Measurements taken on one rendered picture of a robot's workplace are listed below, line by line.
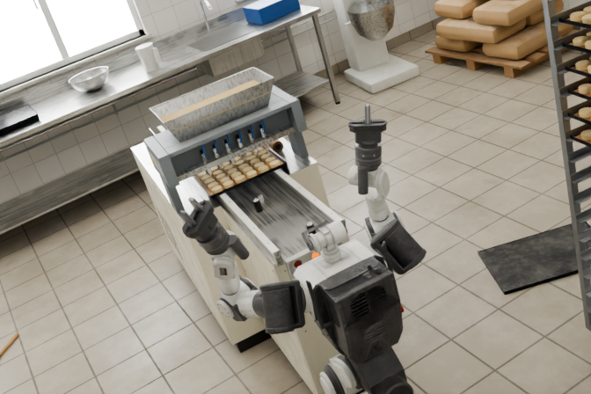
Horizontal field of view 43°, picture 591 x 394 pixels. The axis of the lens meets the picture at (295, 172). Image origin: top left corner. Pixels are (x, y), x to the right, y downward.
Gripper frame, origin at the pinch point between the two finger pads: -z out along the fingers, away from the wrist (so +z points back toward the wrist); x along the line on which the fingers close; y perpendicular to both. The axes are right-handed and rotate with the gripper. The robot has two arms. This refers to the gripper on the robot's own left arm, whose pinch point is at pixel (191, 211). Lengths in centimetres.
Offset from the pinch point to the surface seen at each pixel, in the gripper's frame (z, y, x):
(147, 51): 171, -289, 209
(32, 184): 227, -382, 99
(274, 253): 71, -17, 25
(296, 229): 88, -25, 46
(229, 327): 154, -79, 16
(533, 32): 290, -47, 372
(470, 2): 274, -104, 389
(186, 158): 77, -92, 63
